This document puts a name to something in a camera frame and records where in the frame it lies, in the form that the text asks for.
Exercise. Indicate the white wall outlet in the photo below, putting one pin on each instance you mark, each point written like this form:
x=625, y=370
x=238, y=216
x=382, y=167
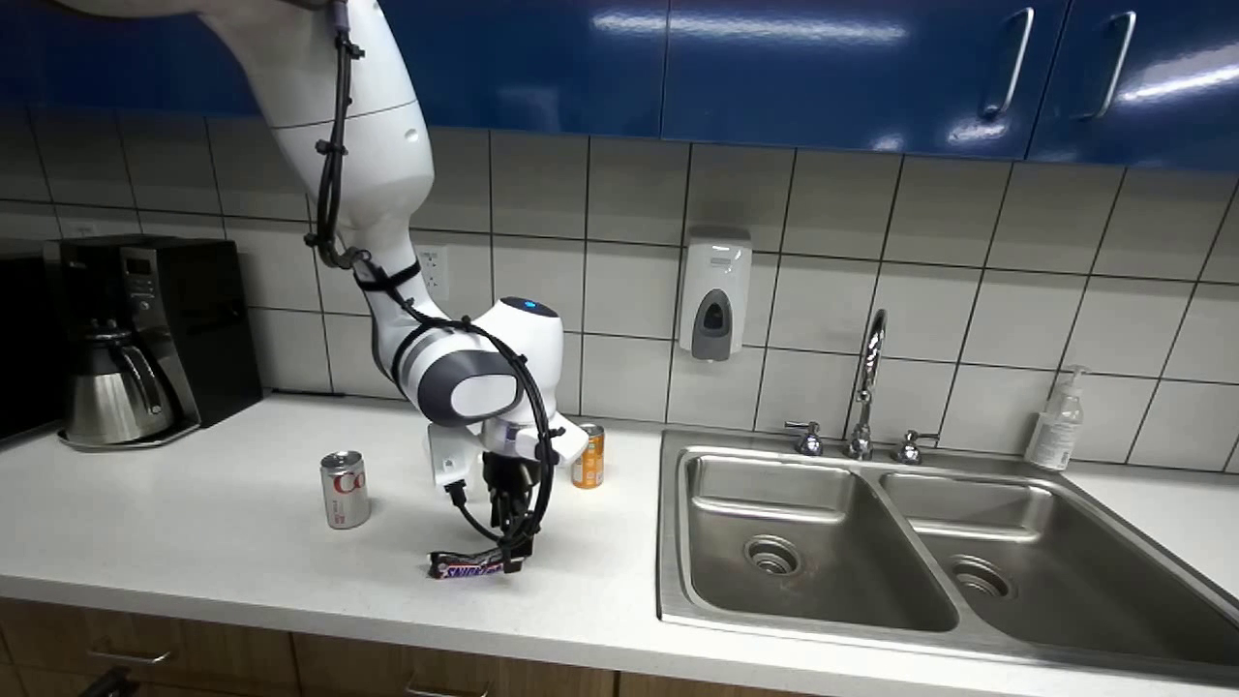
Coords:
x=439, y=277

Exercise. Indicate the chrome faucet spout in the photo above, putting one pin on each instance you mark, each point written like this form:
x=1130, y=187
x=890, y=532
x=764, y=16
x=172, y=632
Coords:
x=864, y=381

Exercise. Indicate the dark candy bar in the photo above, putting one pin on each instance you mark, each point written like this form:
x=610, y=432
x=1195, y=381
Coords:
x=471, y=562

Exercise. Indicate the clear plastic pump bottle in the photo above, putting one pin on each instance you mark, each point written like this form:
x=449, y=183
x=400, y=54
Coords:
x=1055, y=427

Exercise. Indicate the stainless steel double sink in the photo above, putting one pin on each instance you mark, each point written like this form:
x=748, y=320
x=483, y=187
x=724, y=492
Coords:
x=930, y=556

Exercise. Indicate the wooden drawer front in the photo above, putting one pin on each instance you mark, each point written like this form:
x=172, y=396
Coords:
x=195, y=654
x=449, y=669

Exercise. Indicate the black countertop appliance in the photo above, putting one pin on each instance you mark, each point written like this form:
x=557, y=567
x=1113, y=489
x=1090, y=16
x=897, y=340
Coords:
x=24, y=349

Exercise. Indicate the blue cabinet door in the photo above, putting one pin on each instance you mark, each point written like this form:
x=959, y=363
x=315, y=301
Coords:
x=557, y=63
x=855, y=73
x=1163, y=81
x=119, y=63

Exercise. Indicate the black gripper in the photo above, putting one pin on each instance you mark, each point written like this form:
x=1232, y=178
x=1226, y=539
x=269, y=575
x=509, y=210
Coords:
x=509, y=481

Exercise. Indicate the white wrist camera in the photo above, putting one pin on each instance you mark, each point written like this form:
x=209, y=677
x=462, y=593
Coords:
x=449, y=458

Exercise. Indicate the white wall soap dispenser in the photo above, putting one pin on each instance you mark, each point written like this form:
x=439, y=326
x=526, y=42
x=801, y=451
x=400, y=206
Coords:
x=715, y=295

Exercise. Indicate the black coffee maker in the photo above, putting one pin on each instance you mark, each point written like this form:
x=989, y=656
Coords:
x=167, y=323

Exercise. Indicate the steel coffee carafe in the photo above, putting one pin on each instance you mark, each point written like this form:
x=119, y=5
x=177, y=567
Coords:
x=119, y=391

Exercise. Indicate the orange soda can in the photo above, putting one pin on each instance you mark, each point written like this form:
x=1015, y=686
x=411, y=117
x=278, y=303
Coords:
x=589, y=458

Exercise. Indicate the silver soda can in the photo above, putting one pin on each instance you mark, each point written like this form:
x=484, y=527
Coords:
x=345, y=489

